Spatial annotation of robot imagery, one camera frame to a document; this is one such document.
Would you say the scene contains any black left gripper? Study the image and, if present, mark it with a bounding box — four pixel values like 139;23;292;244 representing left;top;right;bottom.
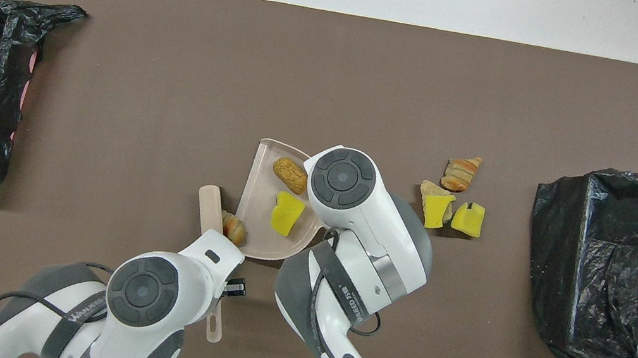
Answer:
220;275;248;302

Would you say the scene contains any stubby striped croissant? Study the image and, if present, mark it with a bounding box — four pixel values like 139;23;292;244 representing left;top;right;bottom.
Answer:
217;210;250;249

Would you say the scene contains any beige brush with black bristles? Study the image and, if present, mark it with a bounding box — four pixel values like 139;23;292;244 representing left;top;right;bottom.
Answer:
176;183;246;345

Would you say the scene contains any yellow sponge chunk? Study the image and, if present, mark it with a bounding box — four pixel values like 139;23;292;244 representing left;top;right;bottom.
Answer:
267;190;308;240

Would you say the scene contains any beige plastic dustpan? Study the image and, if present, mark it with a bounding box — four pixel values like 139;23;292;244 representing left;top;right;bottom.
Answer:
228;135;340;269

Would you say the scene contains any brown potato-shaped bread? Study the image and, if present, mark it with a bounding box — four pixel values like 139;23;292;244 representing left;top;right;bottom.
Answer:
269;156;312;197

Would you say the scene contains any yellow sponge with green base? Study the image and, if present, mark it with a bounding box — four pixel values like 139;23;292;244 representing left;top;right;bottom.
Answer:
420;191;457;233

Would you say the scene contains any pale biscuit piece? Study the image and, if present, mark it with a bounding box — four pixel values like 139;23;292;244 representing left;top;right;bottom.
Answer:
415;179;458;226

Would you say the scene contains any notched yellow sponge piece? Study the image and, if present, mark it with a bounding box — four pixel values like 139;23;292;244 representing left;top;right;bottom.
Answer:
449;199;487;239

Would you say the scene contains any pointed striped croissant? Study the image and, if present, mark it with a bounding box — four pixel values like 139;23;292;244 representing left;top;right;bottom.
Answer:
439;152;483;195

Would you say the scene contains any pink bin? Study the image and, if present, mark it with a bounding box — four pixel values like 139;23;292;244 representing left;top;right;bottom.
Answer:
10;48;40;144

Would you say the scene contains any brown paper table mat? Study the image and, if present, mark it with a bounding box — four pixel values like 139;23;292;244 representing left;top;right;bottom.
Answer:
0;0;638;358

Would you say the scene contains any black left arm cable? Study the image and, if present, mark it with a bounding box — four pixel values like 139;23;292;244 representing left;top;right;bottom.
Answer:
0;248;117;358

